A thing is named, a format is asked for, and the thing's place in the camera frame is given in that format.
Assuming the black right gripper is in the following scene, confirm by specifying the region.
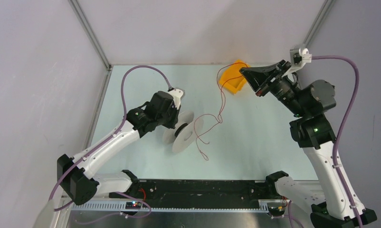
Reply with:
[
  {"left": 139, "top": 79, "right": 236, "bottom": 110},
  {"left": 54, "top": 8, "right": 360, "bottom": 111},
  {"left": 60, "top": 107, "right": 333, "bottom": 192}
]
[{"left": 239, "top": 58, "right": 306, "bottom": 116}]

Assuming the white perforated cable spool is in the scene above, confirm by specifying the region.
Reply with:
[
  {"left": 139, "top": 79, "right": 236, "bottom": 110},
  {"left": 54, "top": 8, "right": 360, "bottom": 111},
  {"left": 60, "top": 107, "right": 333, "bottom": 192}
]
[{"left": 162, "top": 111, "right": 204, "bottom": 153}]

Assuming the red thin wire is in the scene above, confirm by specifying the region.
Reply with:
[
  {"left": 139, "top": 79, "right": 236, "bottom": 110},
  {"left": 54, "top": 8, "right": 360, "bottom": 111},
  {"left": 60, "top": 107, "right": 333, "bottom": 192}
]
[{"left": 193, "top": 62, "right": 248, "bottom": 161}]

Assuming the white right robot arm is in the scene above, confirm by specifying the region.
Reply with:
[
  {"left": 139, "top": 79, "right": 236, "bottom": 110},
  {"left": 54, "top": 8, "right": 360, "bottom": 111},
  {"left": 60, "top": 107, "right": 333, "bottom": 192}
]
[{"left": 240, "top": 60, "right": 377, "bottom": 228}]

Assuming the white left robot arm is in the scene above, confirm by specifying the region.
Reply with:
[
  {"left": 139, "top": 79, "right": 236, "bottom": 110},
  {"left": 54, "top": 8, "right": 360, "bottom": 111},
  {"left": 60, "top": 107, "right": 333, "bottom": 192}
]
[{"left": 57, "top": 88, "right": 185, "bottom": 205}]

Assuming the yellow plastic bin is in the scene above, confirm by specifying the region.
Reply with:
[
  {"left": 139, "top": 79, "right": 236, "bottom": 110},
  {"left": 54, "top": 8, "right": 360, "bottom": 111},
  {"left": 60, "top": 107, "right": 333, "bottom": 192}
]
[{"left": 219, "top": 59, "right": 249, "bottom": 94}]

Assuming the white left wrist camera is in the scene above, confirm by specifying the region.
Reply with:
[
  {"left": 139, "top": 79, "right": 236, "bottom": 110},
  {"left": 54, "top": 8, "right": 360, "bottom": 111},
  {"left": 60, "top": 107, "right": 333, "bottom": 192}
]
[{"left": 168, "top": 87, "right": 185, "bottom": 110}]

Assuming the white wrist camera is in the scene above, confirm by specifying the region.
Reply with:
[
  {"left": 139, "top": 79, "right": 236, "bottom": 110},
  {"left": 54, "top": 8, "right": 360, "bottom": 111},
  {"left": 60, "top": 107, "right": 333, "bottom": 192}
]
[
  {"left": 288, "top": 44, "right": 312, "bottom": 74},
  {"left": 168, "top": 87, "right": 185, "bottom": 110}
]

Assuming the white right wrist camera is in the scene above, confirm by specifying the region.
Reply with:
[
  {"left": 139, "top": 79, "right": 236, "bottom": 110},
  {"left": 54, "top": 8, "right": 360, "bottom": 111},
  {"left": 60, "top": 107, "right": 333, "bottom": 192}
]
[{"left": 288, "top": 44, "right": 312, "bottom": 74}]

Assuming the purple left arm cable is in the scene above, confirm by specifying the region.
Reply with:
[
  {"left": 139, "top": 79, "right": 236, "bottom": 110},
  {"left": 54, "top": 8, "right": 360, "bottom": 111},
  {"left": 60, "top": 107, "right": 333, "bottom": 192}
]
[{"left": 48, "top": 65, "right": 173, "bottom": 212}]

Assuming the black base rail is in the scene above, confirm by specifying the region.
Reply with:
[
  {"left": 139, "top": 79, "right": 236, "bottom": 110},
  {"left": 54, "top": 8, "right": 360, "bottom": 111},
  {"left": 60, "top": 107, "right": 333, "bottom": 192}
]
[{"left": 126, "top": 179, "right": 281, "bottom": 208}]

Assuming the aluminium frame post right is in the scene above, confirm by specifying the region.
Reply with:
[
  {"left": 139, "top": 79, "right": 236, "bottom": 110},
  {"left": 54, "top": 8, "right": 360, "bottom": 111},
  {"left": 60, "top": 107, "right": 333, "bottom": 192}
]
[{"left": 303, "top": 0, "right": 336, "bottom": 47}]

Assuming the aluminium frame post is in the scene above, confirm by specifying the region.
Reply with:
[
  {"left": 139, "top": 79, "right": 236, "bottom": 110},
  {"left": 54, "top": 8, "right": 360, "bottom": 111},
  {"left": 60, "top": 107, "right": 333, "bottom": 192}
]
[
  {"left": 68, "top": 0, "right": 111, "bottom": 71},
  {"left": 303, "top": 0, "right": 336, "bottom": 47}
]

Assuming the slotted cable duct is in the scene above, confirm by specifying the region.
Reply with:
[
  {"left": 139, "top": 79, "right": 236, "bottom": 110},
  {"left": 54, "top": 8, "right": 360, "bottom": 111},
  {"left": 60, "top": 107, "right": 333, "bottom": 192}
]
[{"left": 71, "top": 200, "right": 269, "bottom": 213}]

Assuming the aluminium frame post left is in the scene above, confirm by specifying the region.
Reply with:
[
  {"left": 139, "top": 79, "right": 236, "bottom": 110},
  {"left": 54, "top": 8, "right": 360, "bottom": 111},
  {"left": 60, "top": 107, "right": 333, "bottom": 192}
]
[{"left": 68, "top": 0, "right": 111, "bottom": 71}]

